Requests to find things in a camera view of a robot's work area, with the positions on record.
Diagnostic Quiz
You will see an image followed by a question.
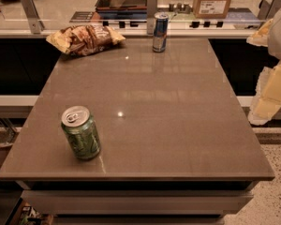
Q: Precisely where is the metal glass bracket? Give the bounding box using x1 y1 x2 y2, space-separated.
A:
258 0 281 21
147 0 157 35
20 0 44 34

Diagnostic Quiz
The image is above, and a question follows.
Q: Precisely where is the cardboard box with label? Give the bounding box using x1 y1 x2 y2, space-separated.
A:
193 0 231 19

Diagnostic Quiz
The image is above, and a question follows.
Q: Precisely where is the left metal glass bracket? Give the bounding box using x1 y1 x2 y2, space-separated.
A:
20 0 44 34

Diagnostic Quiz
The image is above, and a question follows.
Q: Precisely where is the green soda can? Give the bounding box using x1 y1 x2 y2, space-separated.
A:
61 106 100 160

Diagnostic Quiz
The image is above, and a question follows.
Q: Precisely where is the right metal glass bracket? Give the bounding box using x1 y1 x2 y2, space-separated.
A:
258 0 281 21

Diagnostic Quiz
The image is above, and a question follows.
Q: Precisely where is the brown chip bag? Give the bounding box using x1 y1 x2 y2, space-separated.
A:
46 25 126 56

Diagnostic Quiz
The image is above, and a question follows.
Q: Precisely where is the middle metal glass bracket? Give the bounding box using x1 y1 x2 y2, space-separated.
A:
147 0 157 35

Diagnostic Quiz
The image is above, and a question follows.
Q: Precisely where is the table drawer front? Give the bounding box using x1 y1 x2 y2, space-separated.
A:
22 190 253 216

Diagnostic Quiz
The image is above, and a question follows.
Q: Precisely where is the blue energy drink can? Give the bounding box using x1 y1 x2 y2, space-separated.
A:
153 12 169 53

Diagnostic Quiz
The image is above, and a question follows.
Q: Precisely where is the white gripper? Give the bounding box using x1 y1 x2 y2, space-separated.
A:
246 8 281 126

